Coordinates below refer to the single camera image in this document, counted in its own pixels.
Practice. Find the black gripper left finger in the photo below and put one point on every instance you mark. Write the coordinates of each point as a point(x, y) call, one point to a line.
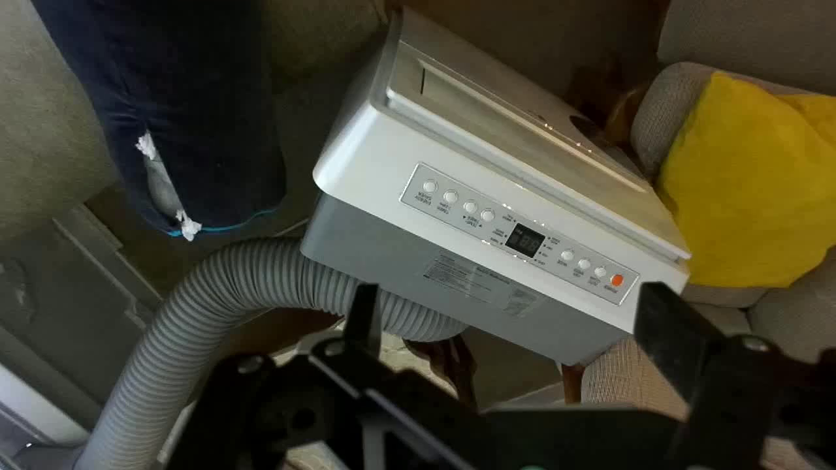
point(289, 419)

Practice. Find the yellow cushion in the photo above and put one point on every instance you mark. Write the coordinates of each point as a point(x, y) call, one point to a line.
point(748, 192)

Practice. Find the white knotted blanket tie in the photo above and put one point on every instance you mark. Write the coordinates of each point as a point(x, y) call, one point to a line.
point(160, 187)

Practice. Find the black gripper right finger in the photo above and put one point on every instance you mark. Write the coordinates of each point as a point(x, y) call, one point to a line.
point(759, 408)

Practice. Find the white portable air conditioner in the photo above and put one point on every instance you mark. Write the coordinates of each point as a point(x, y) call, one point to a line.
point(392, 164)

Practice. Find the olive grey sofa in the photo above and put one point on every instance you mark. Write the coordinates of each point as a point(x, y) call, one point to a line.
point(44, 130)

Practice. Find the navy blue blanket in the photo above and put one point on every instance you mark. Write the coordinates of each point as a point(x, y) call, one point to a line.
point(200, 113)

